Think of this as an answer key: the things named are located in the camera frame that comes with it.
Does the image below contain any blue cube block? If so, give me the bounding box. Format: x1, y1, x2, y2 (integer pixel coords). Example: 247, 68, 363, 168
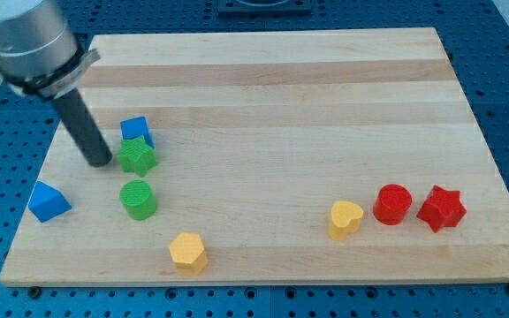
120, 117, 155, 148

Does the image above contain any dark mounting plate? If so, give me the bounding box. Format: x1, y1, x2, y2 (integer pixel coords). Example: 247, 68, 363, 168
217, 0, 312, 14

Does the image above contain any green star block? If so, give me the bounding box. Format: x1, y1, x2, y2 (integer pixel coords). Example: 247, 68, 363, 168
117, 135, 158, 177

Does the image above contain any red star block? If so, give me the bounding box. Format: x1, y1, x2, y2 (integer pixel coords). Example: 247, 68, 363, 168
416, 185, 467, 233

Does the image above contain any blue triangle block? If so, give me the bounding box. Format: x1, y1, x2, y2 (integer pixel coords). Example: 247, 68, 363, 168
27, 181, 72, 223

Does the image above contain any wooden board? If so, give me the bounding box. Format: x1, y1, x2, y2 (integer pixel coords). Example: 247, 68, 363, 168
0, 27, 509, 287

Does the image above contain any yellow heart block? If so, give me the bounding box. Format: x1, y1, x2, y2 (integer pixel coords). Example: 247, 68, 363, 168
328, 201, 364, 241

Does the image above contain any yellow hexagon block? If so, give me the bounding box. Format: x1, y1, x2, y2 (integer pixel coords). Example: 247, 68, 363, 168
169, 232, 209, 276

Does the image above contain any red cylinder block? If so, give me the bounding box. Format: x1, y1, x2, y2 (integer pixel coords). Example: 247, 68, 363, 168
373, 184, 413, 225

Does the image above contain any green cylinder block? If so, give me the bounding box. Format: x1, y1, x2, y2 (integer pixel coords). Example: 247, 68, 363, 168
119, 180, 158, 221

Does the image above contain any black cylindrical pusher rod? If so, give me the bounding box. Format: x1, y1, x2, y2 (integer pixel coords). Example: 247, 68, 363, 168
51, 88, 112, 167

